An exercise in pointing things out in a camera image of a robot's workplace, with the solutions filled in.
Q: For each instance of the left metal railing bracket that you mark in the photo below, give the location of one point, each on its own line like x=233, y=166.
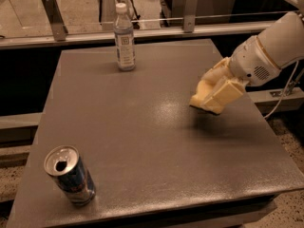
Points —
x=55, y=19

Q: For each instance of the clear plastic water bottle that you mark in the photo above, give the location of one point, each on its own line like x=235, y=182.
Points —
x=124, y=38

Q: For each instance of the blue silver energy drink can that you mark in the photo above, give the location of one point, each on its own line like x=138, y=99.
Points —
x=65, y=166

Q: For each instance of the right metal railing bracket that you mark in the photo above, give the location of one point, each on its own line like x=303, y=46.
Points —
x=189, y=15

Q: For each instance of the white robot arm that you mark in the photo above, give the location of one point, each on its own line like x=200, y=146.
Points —
x=284, y=39

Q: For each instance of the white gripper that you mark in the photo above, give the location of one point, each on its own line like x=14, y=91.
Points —
x=251, y=62

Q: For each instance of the yellow sponge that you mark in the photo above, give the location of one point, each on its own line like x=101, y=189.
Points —
x=202, y=91

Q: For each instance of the metal railing bracket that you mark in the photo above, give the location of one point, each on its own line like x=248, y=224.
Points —
x=55, y=19
x=189, y=15

